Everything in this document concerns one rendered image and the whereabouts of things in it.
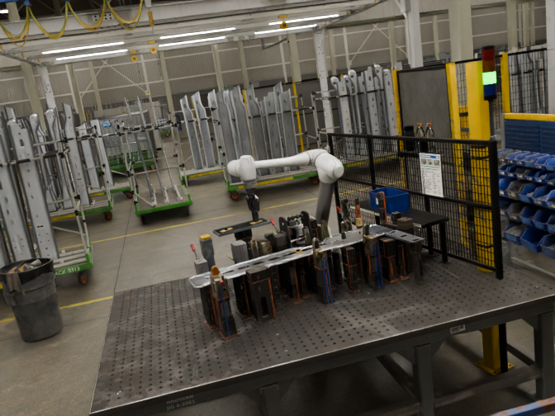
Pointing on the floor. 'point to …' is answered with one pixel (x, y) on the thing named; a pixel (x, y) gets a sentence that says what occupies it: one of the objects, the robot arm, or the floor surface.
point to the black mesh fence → (438, 198)
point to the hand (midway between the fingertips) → (255, 216)
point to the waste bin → (32, 297)
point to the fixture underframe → (421, 353)
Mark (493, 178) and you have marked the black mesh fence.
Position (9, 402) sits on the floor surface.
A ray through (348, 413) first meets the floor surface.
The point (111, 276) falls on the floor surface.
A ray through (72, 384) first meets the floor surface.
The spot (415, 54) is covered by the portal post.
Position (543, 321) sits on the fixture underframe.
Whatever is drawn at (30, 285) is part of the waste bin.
